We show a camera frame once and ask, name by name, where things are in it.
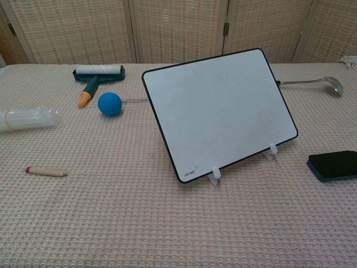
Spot short wooden pencil red cap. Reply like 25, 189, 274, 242
25, 166, 68, 178

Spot woven folding screen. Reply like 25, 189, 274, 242
0, 0, 357, 66

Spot white whiteboard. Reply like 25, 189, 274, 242
141, 48, 298, 184

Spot beige waffle tablecloth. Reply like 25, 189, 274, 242
0, 63, 357, 268

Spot blue rubber ball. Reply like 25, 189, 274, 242
97, 92, 123, 117

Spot white plastic board stand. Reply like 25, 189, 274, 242
207, 143, 279, 186

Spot white crumpled cloth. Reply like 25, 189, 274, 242
339, 55, 357, 70

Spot teal lint roller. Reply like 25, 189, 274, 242
73, 64, 126, 109

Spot black whiteboard eraser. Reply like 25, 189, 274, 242
306, 150, 357, 183

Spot stainless steel ladle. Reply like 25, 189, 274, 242
276, 76, 344, 97

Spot clear plastic bottle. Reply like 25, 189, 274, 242
0, 106, 63, 134

